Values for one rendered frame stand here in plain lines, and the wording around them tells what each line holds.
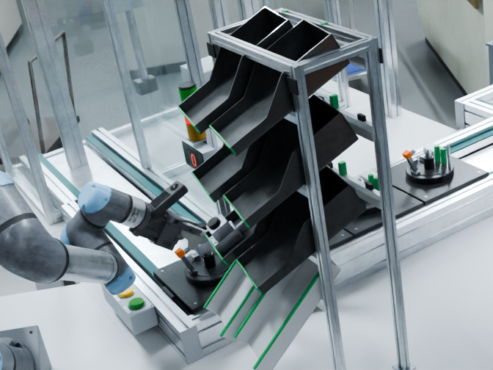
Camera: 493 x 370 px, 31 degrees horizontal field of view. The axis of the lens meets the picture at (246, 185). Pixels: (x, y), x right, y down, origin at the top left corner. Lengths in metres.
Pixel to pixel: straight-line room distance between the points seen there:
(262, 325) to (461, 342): 0.48
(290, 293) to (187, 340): 0.34
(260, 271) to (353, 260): 0.54
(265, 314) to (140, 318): 0.41
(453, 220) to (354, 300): 0.41
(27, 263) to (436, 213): 1.20
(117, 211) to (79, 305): 0.52
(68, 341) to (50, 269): 0.66
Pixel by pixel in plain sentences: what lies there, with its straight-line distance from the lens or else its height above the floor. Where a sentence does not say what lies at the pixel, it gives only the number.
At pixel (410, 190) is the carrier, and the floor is 0.97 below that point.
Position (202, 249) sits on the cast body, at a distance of 2.27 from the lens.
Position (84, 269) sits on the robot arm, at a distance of 1.93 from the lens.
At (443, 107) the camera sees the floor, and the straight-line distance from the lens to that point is 5.51.
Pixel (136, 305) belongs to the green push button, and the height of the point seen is 0.97.
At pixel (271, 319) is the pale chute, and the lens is 1.98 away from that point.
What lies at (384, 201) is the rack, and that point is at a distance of 1.84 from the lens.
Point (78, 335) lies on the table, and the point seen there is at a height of 0.86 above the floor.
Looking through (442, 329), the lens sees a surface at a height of 0.86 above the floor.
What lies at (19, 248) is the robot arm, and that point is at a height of 1.41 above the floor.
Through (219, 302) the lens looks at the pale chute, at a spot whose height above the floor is 1.02.
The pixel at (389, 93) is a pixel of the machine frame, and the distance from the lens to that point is 3.28.
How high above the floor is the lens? 2.21
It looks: 27 degrees down
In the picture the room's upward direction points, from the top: 10 degrees counter-clockwise
